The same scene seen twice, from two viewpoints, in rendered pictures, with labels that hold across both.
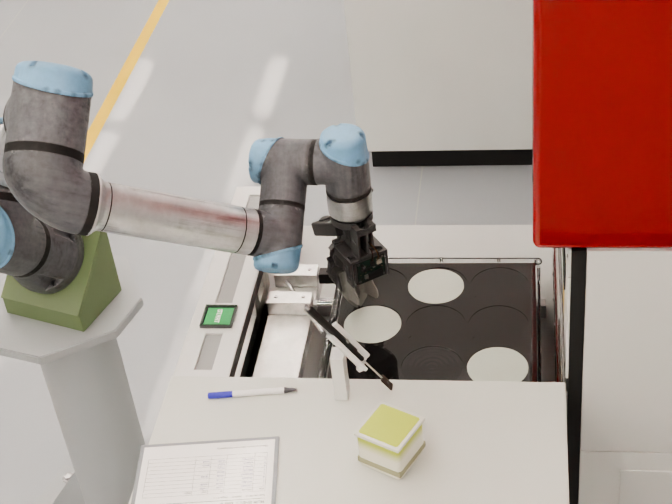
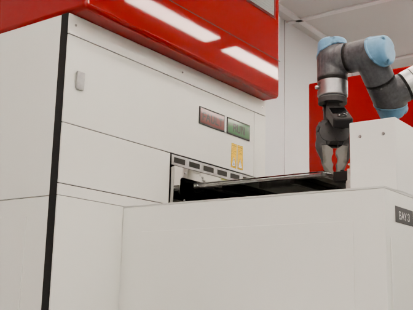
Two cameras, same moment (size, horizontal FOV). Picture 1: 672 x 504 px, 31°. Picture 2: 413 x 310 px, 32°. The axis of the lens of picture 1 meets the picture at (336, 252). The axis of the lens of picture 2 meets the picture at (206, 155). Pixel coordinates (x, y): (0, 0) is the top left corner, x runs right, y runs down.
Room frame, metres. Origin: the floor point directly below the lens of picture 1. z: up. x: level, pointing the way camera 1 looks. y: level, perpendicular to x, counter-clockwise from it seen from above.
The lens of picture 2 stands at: (3.34, 0.41, 0.61)
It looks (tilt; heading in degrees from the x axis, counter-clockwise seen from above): 12 degrees up; 205
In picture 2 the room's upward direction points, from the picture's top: 1 degrees clockwise
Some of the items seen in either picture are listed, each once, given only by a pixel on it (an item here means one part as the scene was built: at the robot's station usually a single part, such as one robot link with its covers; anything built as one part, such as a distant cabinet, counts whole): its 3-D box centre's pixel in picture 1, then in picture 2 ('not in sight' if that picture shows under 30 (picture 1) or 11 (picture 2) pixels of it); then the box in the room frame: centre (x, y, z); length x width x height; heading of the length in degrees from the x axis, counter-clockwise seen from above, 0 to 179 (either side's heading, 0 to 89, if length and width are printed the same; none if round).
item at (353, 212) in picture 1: (351, 201); (331, 91); (1.66, -0.04, 1.13); 0.08 x 0.08 x 0.05
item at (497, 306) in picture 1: (435, 325); (292, 190); (1.60, -0.16, 0.90); 0.34 x 0.34 x 0.01; 79
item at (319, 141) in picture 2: not in sight; (325, 144); (1.69, -0.05, 0.99); 0.05 x 0.02 x 0.09; 114
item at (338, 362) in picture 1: (349, 362); not in sight; (1.38, 0.00, 1.03); 0.06 x 0.04 x 0.13; 79
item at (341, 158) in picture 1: (343, 161); (333, 60); (1.66, -0.03, 1.21); 0.09 x 0.08 x 0.11; 74
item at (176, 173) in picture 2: (558, 321); (222, 196); (1.57, -0.36, 0.89); 0.44 x 0.02 x 0.10; 169
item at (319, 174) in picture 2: (440, 261); (255, 180); (1.78, -0.19, 0.90); 0.37 x 0.01 x 0.01; 79
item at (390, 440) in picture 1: (390, 441); not in sight; (1.24, -0.05, 1.00); 0.07 x 0.07 x 0.07; 53
